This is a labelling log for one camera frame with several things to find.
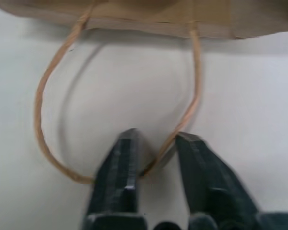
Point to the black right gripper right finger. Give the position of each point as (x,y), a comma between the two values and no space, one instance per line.
(206,177)

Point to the brown paper bag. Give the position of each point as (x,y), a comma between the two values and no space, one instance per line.
(139,14)

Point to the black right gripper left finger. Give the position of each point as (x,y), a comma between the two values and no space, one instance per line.
(115,177)

